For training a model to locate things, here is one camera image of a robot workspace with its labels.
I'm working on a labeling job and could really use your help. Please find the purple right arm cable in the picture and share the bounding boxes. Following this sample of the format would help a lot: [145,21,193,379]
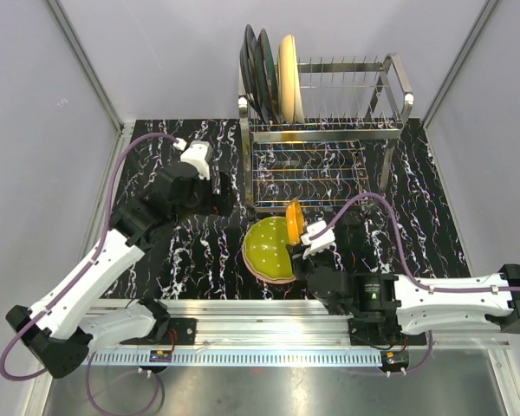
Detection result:
[307,192,520,376]

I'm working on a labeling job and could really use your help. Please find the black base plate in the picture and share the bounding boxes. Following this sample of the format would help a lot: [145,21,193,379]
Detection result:
[125,317,198,346]
[348,318,427,349]

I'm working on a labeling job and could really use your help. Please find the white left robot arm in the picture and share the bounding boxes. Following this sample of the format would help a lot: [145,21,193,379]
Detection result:
[6,162,237,379]

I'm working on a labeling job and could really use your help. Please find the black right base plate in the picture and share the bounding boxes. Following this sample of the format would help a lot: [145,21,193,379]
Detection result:
[348,318,427,349]

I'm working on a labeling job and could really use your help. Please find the cream plate with bear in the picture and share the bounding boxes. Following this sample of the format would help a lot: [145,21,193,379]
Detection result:
[294,74,305,124]

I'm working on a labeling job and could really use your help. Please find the blue glazed plate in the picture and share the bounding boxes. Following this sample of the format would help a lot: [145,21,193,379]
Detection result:
[255,29,281,125]

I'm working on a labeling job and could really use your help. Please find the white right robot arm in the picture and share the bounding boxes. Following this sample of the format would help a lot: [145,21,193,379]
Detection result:
[287,244,520,344]

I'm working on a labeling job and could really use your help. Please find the dark striped rim plate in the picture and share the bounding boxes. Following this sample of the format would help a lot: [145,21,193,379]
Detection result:
[239,24,264,121]

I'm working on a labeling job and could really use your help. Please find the aluminium front rail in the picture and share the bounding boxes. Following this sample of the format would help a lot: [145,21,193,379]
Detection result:
[85,299,509,350]

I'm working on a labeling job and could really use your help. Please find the orange polka dot plate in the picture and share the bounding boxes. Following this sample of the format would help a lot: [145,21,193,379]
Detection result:
[285,198,305,245]

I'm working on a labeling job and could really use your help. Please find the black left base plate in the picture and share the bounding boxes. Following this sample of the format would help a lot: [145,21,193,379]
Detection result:
[125,317,198,346]

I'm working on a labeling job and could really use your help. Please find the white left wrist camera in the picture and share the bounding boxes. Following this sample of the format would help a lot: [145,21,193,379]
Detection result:
[173,138,213,180]

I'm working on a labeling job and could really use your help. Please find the pink bottom plate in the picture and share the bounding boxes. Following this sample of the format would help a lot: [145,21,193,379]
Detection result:
[243,252,296,284]

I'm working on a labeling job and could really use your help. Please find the slotted cable duct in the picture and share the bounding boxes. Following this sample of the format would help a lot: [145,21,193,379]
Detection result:
[91,348,382,367]

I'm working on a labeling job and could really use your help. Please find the steel wire dish rack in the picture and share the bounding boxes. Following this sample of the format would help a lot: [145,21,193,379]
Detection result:
[238,54,414,212]

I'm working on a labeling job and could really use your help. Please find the yellow plate with drawing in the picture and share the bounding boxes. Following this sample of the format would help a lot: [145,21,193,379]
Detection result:
[278,35,296,124]

